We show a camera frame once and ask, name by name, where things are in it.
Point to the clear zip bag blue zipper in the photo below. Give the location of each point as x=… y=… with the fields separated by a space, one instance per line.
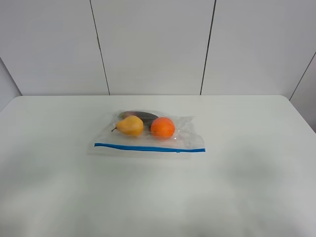
x=115 y=144

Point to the orange fruit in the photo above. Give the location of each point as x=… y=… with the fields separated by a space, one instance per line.
x=162 y=128

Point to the dark purple eggplant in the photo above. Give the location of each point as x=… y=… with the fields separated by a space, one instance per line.
x=147 y=118

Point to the yellow pear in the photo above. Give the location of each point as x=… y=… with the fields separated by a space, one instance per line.
x=131 y=126

